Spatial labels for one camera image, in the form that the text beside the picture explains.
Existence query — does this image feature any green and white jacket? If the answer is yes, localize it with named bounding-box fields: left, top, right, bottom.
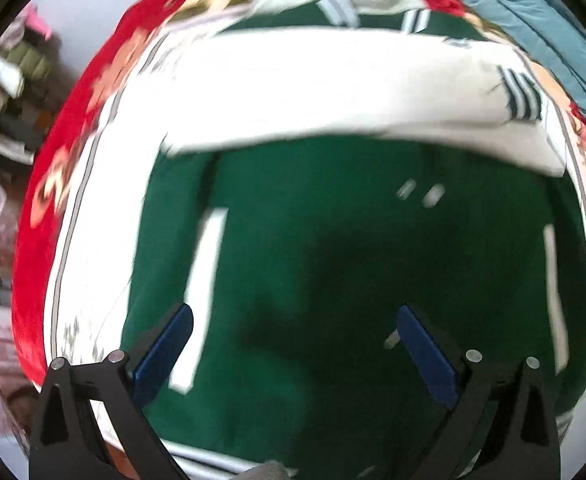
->
left=118, top=0, right=586, bottom=480

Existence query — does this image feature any white puffer jacket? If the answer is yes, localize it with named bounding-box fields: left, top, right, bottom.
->
left=0, top=55, right=26, bottom=100

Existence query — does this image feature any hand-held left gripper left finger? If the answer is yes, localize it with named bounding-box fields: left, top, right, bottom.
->
left=29, top=303, right=194, bottom=480

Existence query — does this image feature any pink garment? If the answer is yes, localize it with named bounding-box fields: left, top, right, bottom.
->
left=22, top=4, right=54, bottom=42

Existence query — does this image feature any green puffer vest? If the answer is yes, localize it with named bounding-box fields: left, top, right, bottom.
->
left=0, top=42, right=52, bottom=83

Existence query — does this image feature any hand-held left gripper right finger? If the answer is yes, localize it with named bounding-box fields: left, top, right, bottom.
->
left=395, top=303, right=562, bottom=480

